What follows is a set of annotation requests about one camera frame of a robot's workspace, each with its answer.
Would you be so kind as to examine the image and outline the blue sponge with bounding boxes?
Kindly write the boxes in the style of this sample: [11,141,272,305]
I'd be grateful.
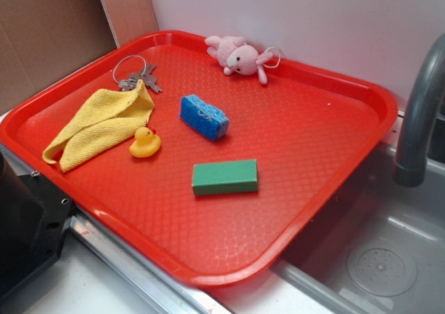
[179,94,229,141]

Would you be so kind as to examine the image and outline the yellow cloth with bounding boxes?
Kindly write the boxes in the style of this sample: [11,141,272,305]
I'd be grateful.
[42,80,154,172]

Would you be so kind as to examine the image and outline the green rectangular block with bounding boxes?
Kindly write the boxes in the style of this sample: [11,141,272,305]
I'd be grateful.
[192,159,259,196]

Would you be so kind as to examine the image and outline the yellow rubber duck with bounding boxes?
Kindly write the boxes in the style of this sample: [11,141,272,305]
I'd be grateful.
[129,126,161,158]

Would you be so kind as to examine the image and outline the grey sink basin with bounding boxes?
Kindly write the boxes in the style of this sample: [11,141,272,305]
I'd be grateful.
[273,144,444,313]

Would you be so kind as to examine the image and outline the red plastic tray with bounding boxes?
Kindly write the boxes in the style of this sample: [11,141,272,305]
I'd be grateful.
[1,31,398,288]

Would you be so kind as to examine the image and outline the grey faucet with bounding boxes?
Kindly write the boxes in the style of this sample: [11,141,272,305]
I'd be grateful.
[393,35,444,187]

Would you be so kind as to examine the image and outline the brown cardboard panel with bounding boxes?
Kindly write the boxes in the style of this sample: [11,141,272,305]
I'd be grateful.
[1,0,158,113]

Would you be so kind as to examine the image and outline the silver keys on ring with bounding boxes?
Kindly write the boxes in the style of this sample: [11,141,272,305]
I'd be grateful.
[112,55,163,94]

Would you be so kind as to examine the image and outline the pink plush bunny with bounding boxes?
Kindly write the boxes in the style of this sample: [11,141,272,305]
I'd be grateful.
[204,35,282,85]

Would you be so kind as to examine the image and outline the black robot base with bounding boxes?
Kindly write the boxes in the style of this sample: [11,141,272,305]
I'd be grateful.
[1,156,74,301]

